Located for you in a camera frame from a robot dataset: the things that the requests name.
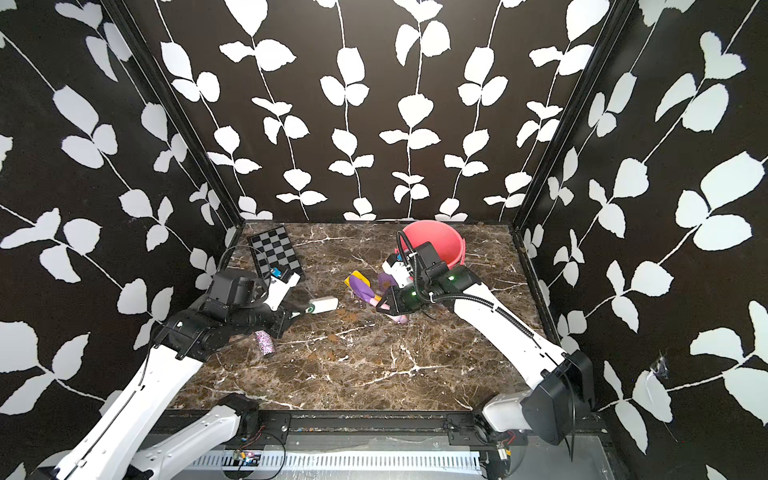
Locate pink plastic bucket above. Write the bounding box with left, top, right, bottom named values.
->
left=403, top=220, right=466, bottom=268

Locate purple trowel pink handle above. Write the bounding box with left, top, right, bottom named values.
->
left=351, top=285, right=408, bottom=324
left=377, top=272, right=397, bottom=291

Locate yellow trowel yellow handle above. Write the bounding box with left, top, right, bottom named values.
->
left=344, top=270, right=370, bottom=288

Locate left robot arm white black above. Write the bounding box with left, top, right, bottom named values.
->
left=29, top=268, right=300, bottom=479

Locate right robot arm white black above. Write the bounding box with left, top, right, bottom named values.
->
left=376, top=232, right=595, bottom=445

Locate purple glitter cylinder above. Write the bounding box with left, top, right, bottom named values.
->
left=254, top=330, right=275, bottom=357

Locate black white checkerboard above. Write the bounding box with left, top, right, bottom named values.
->
left=248, top=225, right=304, bottom=280

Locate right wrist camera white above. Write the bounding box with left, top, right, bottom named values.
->
left=382, top=253, right=413, bottom=288

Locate black front rail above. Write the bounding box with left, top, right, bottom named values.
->
left=227, top=410, right=537, bottom=449

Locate white slotted cable duct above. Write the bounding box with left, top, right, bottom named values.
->
left=186, top=450, right=482, bottom=475

